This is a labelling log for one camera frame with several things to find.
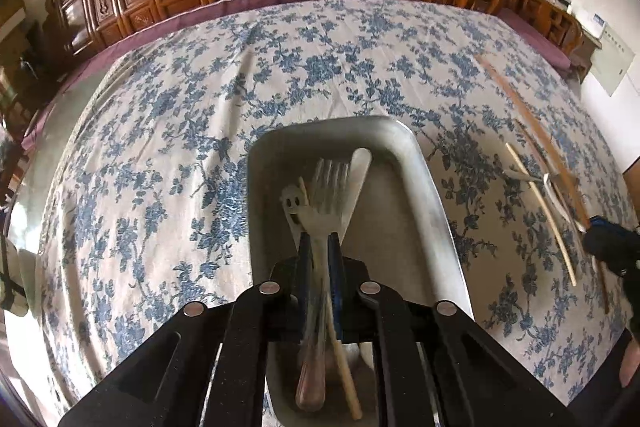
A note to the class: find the white ceramic spoon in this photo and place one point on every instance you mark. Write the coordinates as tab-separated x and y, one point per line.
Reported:
558	202

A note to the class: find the stainless steel spoon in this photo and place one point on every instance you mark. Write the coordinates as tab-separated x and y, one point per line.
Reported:
524	177

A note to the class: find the white plastic spoon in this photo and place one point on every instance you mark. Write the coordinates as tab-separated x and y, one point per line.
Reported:
356	175

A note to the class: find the person's right hand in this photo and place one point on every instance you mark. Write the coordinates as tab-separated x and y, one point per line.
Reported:
630	363

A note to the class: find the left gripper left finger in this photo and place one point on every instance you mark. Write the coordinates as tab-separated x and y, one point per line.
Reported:
295	276

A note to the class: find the white plastic fork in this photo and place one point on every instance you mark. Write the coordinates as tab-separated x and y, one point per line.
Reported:
292	199

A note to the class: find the white wall panel box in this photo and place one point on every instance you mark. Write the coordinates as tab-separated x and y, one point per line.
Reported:
610	63

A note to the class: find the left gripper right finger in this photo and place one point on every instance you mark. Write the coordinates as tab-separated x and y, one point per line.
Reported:
351	315

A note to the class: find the metal rectangular tray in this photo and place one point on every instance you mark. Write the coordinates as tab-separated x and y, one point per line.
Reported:
399	228

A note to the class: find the dark brown wooden chopstick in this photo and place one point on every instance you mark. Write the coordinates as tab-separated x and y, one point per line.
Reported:
562	183

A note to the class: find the stainless steel fork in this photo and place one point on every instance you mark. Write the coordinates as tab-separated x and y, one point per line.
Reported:
324	170

